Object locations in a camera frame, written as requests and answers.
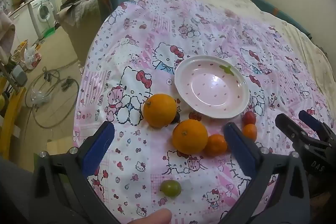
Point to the dark purple grape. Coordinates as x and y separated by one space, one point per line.
176 119

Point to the small mandarin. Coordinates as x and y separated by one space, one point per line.
249 131
215 144

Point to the pink strawberry-print plate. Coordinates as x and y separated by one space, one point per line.
212 87

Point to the large orange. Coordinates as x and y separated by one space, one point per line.
190 136
160 109

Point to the green lime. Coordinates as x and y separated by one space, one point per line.
170 188

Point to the person's left hand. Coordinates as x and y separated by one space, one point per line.
153 216

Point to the teal mat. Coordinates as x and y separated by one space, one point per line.
283 15

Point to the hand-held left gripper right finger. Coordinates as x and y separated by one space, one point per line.
240 151

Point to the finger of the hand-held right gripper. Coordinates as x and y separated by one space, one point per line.
291 129
311 120

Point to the yellow basket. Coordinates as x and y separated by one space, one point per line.
19 52

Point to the yellow stool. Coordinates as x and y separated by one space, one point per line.
14 111

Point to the beige sofa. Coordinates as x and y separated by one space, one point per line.
78 19

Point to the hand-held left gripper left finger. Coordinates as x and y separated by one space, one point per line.
101 145

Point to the white washing machine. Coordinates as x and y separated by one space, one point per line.
42 12

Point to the pink cartoon printed blanket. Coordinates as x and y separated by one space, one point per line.
147 37

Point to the white plastic bag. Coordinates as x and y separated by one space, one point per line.
32 56

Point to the pink towel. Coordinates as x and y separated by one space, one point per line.
6 32

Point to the green basin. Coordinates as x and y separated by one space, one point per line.
50 33

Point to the red grape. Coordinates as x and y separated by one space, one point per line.
248 117

